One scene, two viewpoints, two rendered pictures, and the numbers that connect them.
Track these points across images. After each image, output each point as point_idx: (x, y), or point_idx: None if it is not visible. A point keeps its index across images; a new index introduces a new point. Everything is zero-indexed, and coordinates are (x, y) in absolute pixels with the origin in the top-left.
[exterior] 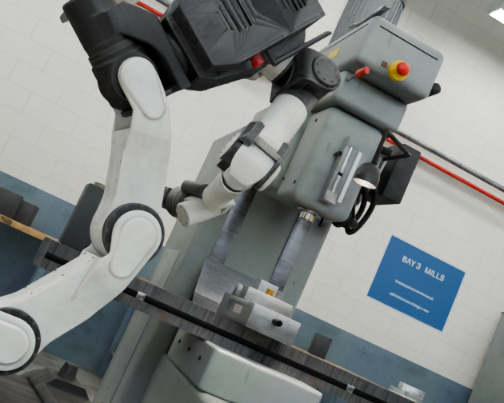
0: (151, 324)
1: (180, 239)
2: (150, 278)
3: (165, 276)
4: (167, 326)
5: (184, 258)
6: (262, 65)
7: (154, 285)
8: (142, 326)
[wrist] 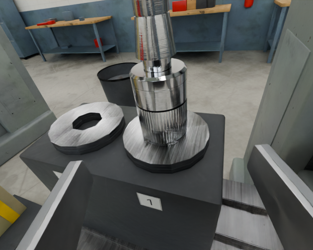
0: (281, 144)
1: (306, 24)
2: (274, 59)
3: (290, 79)
4: (303, 149)
5: None
6: None
7: (267, 248)
8: (272, 127)
